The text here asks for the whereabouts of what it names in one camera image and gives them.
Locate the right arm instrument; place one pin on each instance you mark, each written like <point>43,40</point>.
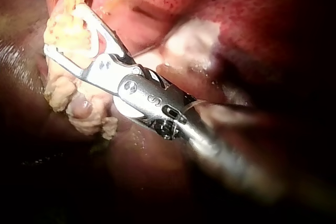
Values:
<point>147,95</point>

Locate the right arm instrument jaw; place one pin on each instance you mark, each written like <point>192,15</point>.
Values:
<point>110,39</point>
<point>105,70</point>

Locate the dark right arm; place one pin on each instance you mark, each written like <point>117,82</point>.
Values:
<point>231,166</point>

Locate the pale fatty tissue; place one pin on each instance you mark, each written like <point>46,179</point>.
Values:
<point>189,40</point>
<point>65,35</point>

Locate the dark red liver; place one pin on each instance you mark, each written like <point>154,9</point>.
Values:
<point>249,11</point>

